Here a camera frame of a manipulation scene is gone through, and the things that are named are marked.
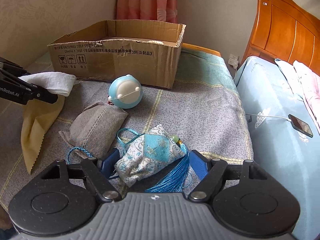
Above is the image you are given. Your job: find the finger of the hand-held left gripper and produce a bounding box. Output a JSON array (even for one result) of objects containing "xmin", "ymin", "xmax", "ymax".
[
  {"xmin": 19, "ymin": 79, "xmax": 59, "ymax": 105},
  {"xmin": 0, "ymin": 57, "xmax": 31, "ymax": 80}
]

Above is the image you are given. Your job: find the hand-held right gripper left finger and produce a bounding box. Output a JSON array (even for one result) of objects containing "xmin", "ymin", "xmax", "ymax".
[{"xmin": 37, "ymin": 148, "xmax": 122, "ymax": 203}]

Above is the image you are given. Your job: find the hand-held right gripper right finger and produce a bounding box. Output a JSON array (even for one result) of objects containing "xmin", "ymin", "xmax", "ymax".
[{"xmin": 189, "ymin": 150, "xmax": 270, "ymax": 203}]

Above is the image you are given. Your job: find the white cloth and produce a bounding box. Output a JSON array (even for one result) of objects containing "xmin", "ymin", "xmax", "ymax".
[{"xmin": 19, "ymin": 71, "xmax": 77, "ymax": 97}]

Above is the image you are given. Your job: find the yellow lens cloth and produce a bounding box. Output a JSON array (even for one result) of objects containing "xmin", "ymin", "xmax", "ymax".
[{"xmin": 20, "ymin": 94, "xmax": 65, "ymax": 175}]

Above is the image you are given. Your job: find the blue tasselled sachet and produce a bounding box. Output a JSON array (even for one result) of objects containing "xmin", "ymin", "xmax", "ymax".
[{"xmin": 66, "ymin": 124, "xmax": 193, "ymax": 193}]

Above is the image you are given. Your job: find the brown cardboard box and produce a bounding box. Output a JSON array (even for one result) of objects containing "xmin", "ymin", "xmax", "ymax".
[{"xmin": 47, "ymin": 20, "xmax": 187, "ymax": 89}]

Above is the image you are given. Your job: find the grey fabric pouch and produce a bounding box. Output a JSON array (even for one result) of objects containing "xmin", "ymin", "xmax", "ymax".
[{"xmin": 59, "ymin": 101, "xmax": 129, "ymax": 155}]

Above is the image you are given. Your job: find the plaid grey blanket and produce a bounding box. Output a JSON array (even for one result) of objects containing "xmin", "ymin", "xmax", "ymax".
[{"xmin": 0, "ymin": 47, "xmax": 253, "ymax": 210}]

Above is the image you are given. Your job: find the light blue round plush toy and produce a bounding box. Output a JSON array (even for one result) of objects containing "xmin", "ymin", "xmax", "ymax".
[{"xmin": 108, "ymin": 74, "xmax": 143, "ymax": 109}]

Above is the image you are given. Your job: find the bed with light blue sheet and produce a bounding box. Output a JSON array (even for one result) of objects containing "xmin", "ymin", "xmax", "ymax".
[{"xmin": 234, "ymin": 56, "xmax": 320, "ymax": 240}]

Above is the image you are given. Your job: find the black smartphone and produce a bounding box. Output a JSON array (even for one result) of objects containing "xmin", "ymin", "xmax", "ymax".
[{"xmin": 288, "ymin": 114, "xmax": 313, "ymax": 138}]

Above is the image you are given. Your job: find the light blue pillow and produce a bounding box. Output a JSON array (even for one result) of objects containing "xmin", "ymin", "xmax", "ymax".
[{"xmin": 274, "ymin": 58, "xmax": 308, "ymax": 100}]

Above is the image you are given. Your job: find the pink quilt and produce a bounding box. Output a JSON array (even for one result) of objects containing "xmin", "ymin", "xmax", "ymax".
[{"xmin": 293, "ymin": 60, "xmax": 320, "ymax": 130}]

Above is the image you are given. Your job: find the pink striped curtain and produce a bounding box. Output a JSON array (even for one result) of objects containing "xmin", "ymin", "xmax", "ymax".
[{"xmin": 115, "ymin": 0, "xmax": 178, "ymax": 24}]

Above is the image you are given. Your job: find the wooden headboard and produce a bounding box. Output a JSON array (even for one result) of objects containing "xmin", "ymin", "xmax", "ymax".
[{"xmin": 241, "ymin": 0, "xmax": 320, "ymax": 77}]

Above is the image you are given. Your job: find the white charging cable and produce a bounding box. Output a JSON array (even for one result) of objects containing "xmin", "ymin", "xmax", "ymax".
[{"xmin": 246, "ymin": 113, "xmax": 292, "ymax": 123}]

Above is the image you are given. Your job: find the wooden bed frame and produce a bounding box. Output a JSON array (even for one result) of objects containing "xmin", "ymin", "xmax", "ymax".
[{"xmin": 182, "ymin": 42, "xmax": 221, "ymax": 57}]

